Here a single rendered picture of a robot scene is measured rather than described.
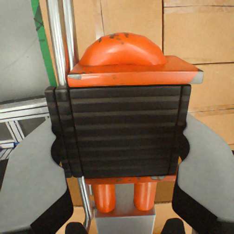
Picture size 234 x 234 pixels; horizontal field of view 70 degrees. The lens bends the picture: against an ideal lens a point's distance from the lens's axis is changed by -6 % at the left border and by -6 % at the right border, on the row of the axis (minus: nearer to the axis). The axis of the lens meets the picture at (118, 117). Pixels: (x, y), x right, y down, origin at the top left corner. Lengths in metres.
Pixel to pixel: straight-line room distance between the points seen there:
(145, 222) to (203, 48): 0.62
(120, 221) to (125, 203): 0.02
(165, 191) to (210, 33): 0.54
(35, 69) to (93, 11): 0.78
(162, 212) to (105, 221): 0.29
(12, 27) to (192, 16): 1.05
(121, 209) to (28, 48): 1.22
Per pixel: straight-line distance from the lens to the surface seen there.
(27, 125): 1.28
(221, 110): 0.85
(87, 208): 0.18
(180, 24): 0.68
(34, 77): 1.35
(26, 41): 1.31
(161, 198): 0.45
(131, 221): 0.20
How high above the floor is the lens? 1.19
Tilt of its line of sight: 61 degrees down
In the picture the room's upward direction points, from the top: 177 degrees clockwise
